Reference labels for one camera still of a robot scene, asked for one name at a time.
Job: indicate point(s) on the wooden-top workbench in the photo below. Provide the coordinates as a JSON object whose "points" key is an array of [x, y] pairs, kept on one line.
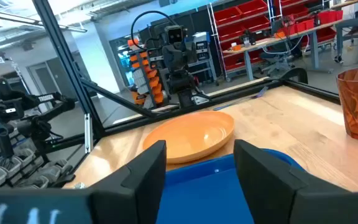
{"points": [[269, 42]]}

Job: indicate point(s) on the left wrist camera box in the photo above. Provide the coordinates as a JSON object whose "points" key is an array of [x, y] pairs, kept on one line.
{"points": [[175, 35]]}

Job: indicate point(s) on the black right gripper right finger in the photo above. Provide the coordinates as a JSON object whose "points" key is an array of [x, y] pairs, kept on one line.
{"points": [[275, 193]]}

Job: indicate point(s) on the office chair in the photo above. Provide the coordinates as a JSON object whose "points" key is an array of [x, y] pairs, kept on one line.
{"points": [[275, 60]]}

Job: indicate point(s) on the silver frame bracket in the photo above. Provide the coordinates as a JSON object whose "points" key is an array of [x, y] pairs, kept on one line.
{"points": [[88, 133]]}

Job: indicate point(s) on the red bin shelving rack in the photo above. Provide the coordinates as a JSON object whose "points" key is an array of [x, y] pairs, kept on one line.
{"points": [[241, 18]]}

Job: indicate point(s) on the grey control box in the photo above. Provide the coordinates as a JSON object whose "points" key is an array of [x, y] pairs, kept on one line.
{"points": [[202, 49]]}

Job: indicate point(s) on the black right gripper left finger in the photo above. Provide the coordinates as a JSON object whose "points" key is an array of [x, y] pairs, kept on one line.
{"points": [[129, 193]]}

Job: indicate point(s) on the grey storage bins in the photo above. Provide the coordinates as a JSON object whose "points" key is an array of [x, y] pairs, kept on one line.
{"points": [[14, 168]]}

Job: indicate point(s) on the orange plate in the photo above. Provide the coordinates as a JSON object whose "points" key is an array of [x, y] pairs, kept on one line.
{"points": [[191, 133]]}

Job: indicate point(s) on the blue plastic tray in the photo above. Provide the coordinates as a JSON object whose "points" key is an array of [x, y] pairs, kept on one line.
{"points": [[204, 193]]}

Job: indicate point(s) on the grey rolling table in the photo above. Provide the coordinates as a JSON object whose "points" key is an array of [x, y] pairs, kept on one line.
{"points": [[353, 25]]}

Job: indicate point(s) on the black aluminium table frame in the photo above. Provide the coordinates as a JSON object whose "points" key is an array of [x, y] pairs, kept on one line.
{"points": [[70, 71]]}

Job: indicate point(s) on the black neighbouring robot arm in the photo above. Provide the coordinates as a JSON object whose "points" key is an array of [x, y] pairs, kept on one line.
{"points": [[17, 102]]}

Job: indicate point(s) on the black and orange robot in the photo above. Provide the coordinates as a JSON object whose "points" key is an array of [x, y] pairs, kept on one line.
{"points": [[152, 82]]}

